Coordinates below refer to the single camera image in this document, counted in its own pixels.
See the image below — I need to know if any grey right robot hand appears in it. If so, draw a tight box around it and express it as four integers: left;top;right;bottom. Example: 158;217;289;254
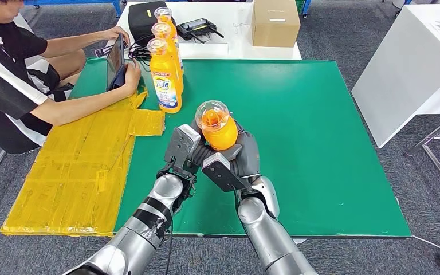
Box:
219;121;261;178

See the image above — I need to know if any person's right hand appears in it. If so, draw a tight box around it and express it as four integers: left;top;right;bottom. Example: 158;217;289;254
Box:
123;58;142;96

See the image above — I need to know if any person's left hand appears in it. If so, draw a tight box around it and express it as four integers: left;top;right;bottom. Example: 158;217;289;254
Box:
100;26;131;46

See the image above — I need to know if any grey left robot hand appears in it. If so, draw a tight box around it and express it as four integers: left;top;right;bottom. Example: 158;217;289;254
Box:
187;119;215;174

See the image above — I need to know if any orange detergent bottle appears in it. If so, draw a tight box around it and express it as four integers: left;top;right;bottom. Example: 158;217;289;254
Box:
195;100;239;152
154;6;184;71
147;37;183;114
151;22;184;94

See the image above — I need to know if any dark tablet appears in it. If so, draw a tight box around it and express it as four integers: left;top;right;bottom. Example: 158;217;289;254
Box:
106;33;127;92

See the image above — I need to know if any smartphone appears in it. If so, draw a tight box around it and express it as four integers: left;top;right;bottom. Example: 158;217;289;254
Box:
93;41;129;59

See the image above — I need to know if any black carrying case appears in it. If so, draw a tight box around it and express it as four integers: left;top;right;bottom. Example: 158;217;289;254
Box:
128;1;168;44

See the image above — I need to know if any black remote controller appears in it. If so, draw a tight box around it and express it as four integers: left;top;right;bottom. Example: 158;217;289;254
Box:
176;18;225;42

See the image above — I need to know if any yellow taped cardboard sheet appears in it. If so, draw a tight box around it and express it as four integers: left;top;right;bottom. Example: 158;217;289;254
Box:
0;89;167;238

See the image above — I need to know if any person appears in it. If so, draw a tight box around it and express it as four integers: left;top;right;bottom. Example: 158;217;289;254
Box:
0;0;142;155

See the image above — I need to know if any brown cardboard box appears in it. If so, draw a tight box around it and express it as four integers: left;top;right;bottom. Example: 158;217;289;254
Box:
251;0;301;48

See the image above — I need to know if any grey metal table leg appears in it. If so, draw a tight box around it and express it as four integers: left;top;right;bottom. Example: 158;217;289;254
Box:
404;110;440;204

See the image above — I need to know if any large white table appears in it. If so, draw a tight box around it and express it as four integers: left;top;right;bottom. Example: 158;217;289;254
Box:
351;3;440;148

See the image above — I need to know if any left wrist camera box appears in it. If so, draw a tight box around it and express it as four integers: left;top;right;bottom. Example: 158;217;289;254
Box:
164;124;202;171

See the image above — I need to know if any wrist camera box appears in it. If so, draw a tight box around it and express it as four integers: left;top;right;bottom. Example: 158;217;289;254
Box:
164;124;202;171
202;152;251;193

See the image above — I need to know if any black cable bundle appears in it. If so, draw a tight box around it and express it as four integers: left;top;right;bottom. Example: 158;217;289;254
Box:
128;34;153;71

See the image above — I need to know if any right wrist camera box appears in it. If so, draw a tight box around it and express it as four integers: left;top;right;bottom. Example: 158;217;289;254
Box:
202;152;251;193

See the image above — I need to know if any blue metal rack frame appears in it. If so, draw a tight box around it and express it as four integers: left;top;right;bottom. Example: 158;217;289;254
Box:
300;0;313;19

